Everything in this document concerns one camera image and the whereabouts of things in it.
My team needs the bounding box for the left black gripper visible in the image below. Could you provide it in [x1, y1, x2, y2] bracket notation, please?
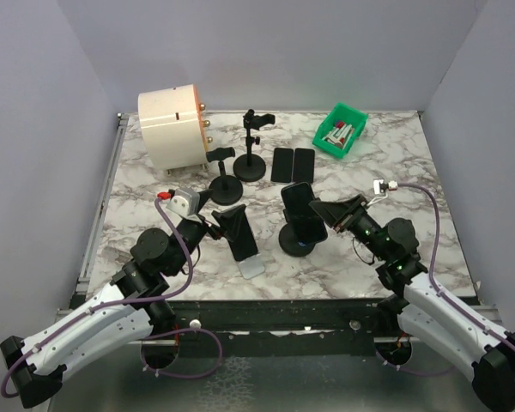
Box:
[168, 190, 246, 276]

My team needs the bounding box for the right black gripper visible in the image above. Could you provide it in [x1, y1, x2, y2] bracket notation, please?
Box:
[311, 194, 390, 261]

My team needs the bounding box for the black phone stand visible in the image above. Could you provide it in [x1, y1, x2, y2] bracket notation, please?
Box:
[233, 109, 276, 182]
[206, 147, 243, 206]

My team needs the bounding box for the purple edged black phone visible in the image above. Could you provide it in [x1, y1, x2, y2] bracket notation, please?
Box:
[292, 148, 315, 184]

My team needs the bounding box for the silver edged black phone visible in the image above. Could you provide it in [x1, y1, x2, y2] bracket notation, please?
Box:
[270, 148, 294, 184]

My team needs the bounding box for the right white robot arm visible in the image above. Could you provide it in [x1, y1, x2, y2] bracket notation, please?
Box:
[310, 196, 515, 411]

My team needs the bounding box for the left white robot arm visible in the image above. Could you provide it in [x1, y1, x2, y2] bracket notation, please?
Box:
[0, 189, 246, 409]

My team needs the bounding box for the black phone on silver stand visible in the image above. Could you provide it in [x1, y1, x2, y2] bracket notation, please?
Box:
[229, 213, 258, 262]

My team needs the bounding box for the silver flat phone stand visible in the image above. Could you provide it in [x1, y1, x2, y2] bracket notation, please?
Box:
[237, 254, 265, 280]

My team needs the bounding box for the cream cylindrical box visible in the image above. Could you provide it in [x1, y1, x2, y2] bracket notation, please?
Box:
[137, 84, 209, 173]

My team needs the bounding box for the green plastic bin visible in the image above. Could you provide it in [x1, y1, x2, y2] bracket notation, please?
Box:
[312, 102, 368, 159]

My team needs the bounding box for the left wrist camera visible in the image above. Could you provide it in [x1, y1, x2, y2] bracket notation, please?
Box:
[157, 188, 200, 221]

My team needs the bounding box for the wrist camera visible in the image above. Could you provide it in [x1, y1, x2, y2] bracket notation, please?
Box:
[367, 179, 398, 207]
[157, 188, 200, 221]

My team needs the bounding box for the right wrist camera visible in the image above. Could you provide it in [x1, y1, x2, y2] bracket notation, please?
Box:
[367, 179, 398, 207]

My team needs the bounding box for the black mounting rail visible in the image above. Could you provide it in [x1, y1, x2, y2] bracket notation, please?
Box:
[137, 298, 403, 358]

